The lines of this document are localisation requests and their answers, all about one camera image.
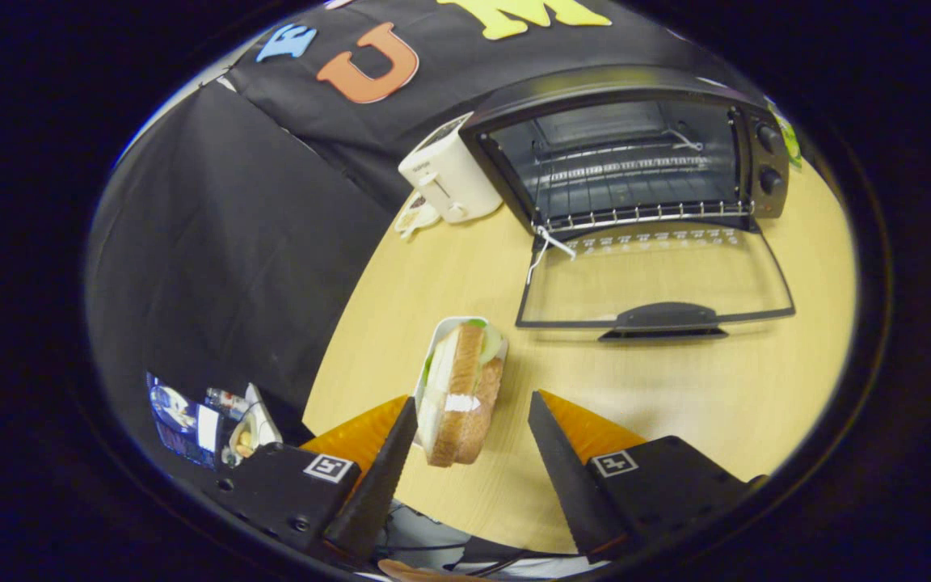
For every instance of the blue printed packet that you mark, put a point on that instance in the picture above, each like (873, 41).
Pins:
(179, 416)

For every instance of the small clear bottle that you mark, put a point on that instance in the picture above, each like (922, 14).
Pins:
(227, 399)

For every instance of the black backdrop cloth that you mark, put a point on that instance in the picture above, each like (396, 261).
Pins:
(215, 242)

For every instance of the black toaster oven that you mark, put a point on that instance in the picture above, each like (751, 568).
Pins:
(619, 81)

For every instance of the white pop-up toaster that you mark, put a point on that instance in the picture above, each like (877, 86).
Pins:
(449, 174)

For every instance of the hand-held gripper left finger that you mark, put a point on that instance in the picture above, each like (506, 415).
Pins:
(381, 485)

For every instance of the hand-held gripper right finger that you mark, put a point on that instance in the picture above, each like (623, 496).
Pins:
(570, 485)

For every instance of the sandwich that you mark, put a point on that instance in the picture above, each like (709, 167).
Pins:
(465, 380)

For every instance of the white plastic bag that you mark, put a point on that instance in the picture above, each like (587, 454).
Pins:
(263, 424)

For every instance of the green label drink bottle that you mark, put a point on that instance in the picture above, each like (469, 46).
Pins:
(789, 141)

